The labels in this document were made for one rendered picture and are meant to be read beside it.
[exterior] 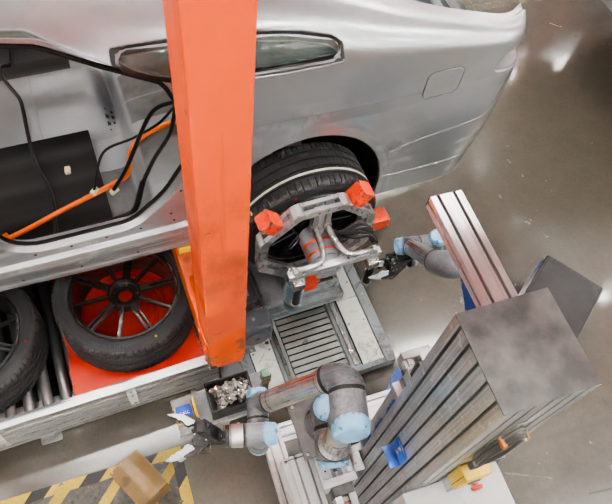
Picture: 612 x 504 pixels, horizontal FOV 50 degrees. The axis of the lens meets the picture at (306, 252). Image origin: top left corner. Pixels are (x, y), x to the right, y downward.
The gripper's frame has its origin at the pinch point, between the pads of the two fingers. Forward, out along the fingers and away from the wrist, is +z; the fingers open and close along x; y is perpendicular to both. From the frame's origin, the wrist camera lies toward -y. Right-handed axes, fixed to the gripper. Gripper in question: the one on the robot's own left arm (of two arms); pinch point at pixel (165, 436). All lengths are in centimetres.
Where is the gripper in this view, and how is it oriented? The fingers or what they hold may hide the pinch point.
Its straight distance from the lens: 220.2
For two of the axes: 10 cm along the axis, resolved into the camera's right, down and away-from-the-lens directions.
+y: -0.8, 6.1, 7.9
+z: -9.9, 0.2, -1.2
